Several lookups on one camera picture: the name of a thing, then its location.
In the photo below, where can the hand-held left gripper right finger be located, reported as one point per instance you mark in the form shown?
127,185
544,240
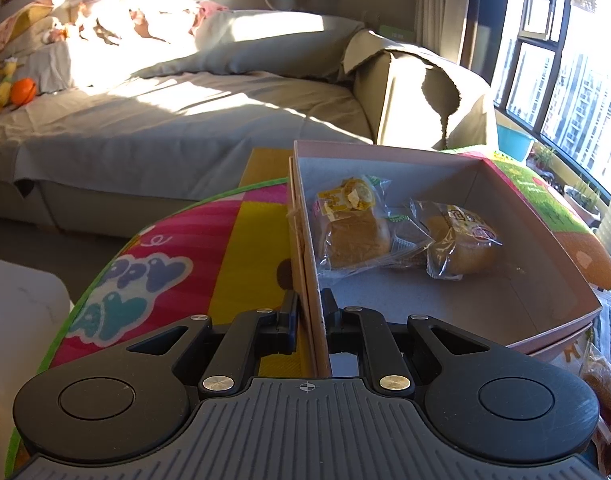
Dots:
330,325

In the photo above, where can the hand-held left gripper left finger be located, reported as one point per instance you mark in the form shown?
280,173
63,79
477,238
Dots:
289,325

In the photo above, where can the yellow label bread packet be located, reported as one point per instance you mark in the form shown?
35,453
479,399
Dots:
355,240

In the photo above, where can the pink cardboard box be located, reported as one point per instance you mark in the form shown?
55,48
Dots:
435,300

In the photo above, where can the red label bread packet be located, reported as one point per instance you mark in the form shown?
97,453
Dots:
460,255

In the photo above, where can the small clear snack packet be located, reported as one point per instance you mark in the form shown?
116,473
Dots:
605,320

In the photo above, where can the round bun packet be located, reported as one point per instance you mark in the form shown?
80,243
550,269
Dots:
608,390

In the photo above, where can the colourful cartoon printed mat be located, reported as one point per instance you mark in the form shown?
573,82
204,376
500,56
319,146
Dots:
185,240

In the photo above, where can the grey covered sofa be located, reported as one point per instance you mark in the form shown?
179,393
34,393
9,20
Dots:
160,125

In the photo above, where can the teal bucket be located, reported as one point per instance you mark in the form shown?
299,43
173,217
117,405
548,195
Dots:
515,142

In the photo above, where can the white object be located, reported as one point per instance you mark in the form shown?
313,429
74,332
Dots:
20,310

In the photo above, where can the small plant pot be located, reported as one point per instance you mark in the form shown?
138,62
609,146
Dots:
545,160

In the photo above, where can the white pot with plants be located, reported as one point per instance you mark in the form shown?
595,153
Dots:
583,207

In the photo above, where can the pink garment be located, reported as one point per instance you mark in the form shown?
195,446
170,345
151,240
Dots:
210,12

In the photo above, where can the beige curtain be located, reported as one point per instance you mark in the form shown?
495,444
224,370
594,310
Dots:
435,0

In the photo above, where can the orange ball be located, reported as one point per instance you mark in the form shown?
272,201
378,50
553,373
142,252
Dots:
23,92

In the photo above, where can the dark framed window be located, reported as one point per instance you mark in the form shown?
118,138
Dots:
560,45

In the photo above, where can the yellow plush toy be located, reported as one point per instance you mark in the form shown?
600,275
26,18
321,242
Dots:
0,90

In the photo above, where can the pink folded blanket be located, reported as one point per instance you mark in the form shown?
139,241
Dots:
20,25

